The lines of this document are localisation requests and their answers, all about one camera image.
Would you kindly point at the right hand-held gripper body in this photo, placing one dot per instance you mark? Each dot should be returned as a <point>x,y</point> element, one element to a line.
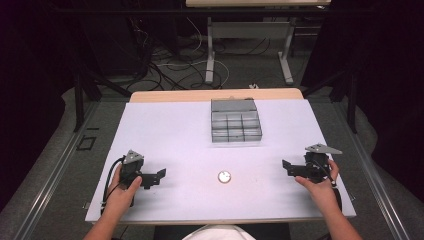
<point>316,163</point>

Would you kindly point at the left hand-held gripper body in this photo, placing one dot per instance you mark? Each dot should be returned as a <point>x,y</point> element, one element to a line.
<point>132,164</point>

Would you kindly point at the person's right hand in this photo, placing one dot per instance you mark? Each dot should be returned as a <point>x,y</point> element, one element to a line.
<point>320,190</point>

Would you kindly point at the person's left hand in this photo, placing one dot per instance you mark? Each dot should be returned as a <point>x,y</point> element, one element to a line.
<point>121,196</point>

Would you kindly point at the white table cover board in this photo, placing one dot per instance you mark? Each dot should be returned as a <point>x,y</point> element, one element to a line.
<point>186,160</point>

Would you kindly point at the small round white disc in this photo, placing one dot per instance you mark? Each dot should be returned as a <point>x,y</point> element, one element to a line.
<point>224,176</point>

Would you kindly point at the grey compartment organizer box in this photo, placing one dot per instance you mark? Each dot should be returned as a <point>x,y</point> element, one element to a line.
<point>235,125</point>

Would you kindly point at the black metal stand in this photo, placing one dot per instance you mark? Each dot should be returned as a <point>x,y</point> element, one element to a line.
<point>346,93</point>
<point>81,93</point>

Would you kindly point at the person's white shirt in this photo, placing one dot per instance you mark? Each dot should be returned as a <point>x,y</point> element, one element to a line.
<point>218,233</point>

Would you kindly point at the white desk with metal legs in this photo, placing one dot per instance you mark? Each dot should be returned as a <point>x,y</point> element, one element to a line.
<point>250,30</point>

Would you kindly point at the metal floor rail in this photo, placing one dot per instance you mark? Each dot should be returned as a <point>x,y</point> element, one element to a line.
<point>50,176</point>
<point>376,180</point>

